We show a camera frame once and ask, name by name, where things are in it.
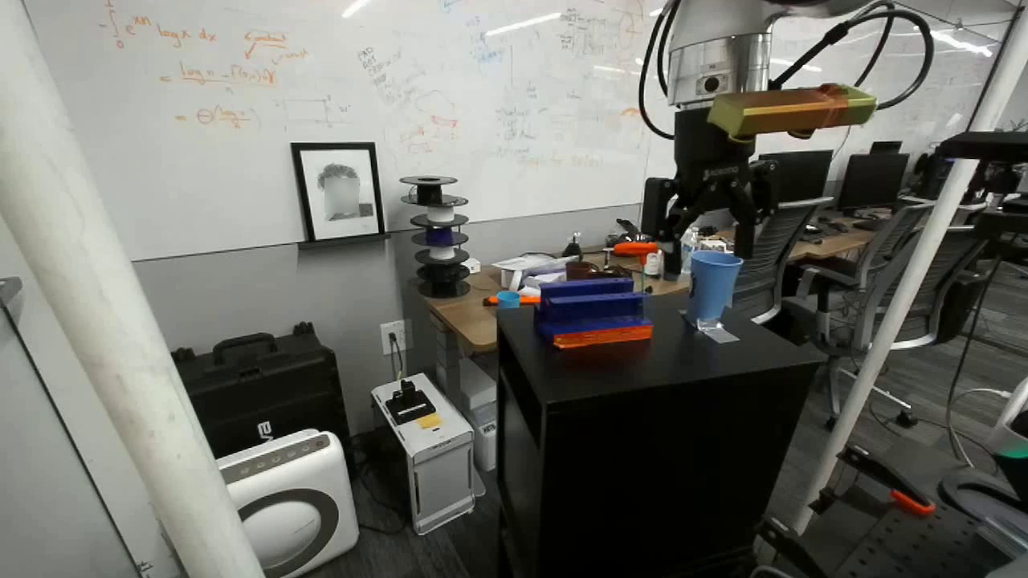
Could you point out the large blue plastic cup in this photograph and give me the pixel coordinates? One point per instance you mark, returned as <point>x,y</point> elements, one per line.
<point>710,283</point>

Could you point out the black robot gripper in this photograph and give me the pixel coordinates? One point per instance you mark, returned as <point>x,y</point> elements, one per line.
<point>705,151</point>

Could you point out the stack of filament spools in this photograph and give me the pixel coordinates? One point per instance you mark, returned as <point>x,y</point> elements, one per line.
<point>438,236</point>

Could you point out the black optical breadboard table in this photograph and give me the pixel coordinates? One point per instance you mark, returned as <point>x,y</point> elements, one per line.
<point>974,528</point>

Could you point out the small blue cup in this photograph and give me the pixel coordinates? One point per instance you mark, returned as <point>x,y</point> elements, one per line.
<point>508,300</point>

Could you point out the framed portrait picture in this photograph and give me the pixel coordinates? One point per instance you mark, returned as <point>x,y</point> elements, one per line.
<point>340,192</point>

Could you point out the grey tape patch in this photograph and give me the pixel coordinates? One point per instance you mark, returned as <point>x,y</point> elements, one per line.
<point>719,332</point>

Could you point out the office chair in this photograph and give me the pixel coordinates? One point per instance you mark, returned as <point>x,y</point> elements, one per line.
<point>844,300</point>

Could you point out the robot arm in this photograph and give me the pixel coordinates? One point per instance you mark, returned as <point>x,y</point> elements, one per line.
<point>719,50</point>

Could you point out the black hard case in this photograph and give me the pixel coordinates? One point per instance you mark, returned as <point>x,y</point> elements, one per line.
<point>263,385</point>

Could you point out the white diagonal pole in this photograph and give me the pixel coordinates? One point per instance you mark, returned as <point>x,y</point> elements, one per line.
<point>54,206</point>

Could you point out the orange tool on desk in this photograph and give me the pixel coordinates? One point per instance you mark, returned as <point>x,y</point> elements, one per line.
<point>634,250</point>

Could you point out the white support pole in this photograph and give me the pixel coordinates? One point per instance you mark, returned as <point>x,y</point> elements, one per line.
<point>1001,88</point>

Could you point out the wall power outlet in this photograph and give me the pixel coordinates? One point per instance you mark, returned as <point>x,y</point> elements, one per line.
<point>393,335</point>

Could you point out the orange and green block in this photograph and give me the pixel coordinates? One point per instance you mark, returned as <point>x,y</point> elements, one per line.
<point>792,111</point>

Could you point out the wooden desk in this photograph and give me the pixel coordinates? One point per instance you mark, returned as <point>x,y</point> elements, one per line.
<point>469,320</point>

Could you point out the white air purifier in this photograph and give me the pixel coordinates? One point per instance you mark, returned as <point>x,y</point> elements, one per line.
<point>294,499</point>

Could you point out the blue and orange stepped rack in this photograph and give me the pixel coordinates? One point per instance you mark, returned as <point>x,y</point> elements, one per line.
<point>591,313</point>

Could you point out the black cabinet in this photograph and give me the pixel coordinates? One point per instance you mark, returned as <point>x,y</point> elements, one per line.
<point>649,460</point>

